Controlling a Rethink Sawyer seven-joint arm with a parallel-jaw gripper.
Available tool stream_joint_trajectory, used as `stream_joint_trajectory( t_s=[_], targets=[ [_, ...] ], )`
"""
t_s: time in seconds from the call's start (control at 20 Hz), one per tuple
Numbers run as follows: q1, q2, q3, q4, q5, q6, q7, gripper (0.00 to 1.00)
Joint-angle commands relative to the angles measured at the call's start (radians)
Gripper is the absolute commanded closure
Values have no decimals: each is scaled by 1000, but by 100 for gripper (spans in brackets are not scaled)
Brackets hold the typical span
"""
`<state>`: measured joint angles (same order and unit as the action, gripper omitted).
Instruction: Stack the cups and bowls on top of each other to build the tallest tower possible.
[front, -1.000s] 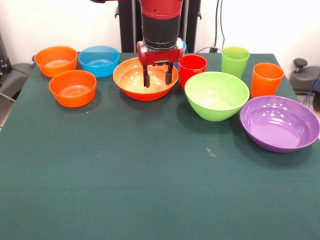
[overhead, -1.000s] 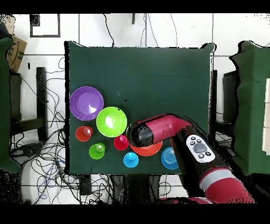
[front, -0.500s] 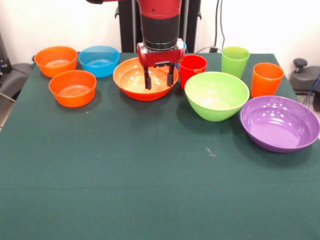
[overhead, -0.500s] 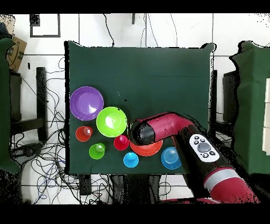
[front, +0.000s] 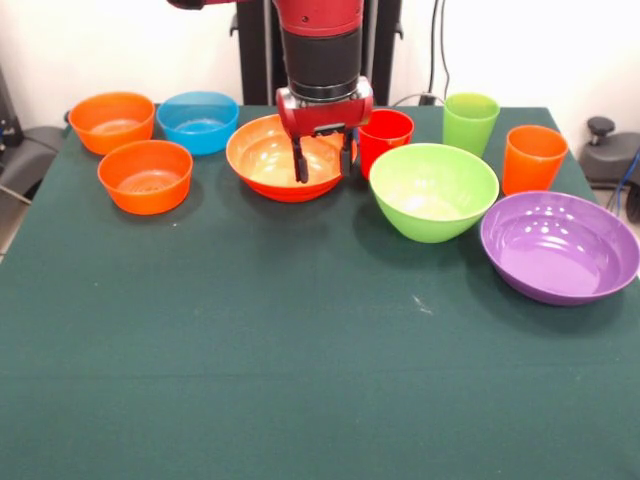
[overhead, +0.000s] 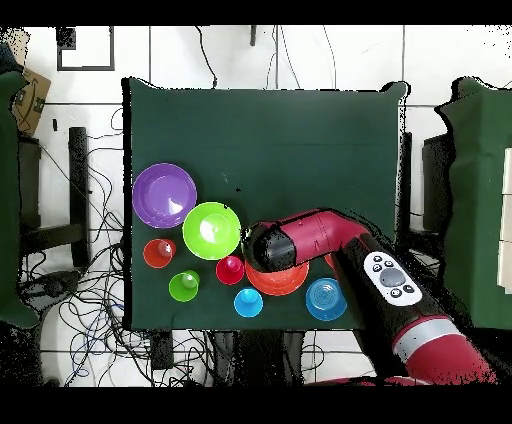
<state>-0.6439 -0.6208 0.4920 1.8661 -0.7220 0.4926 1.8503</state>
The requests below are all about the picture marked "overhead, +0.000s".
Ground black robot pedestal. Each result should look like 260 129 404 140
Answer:
211 330 305 387

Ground orange cup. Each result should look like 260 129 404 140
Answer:
142 238 178 270

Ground black caster base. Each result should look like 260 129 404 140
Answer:
19 269 83 309

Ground purple bowl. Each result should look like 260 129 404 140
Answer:
131 162 198 230

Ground red cup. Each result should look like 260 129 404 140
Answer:
215 255 246 286

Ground wide orange bowl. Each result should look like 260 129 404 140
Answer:
244 258 310 297

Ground black power strip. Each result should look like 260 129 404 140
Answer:
150 330 175 371

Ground white boxes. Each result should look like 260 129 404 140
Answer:
496 146 512 295

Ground cardboard box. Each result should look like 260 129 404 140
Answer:
11 66 52 138

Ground black metal leg frame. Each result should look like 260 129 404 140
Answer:
17 126 91 269

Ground blue cup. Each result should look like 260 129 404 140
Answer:
233 287 264 319

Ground green cloth side table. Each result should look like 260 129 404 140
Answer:
0 69 41 329
433 76 512 331

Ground black square floor frame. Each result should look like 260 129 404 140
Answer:
56 25 116 72

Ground green bowl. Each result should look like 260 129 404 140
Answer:
182 201 242 262

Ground dark green tablecloth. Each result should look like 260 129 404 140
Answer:
121 76 409 332

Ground black floor cable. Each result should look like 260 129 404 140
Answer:
194 25 219 90

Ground black chair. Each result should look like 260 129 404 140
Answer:
421 133 455 233

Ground blue bowl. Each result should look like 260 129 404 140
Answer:
304 277 348 322

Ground green cup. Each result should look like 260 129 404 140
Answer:
168 269 201 303

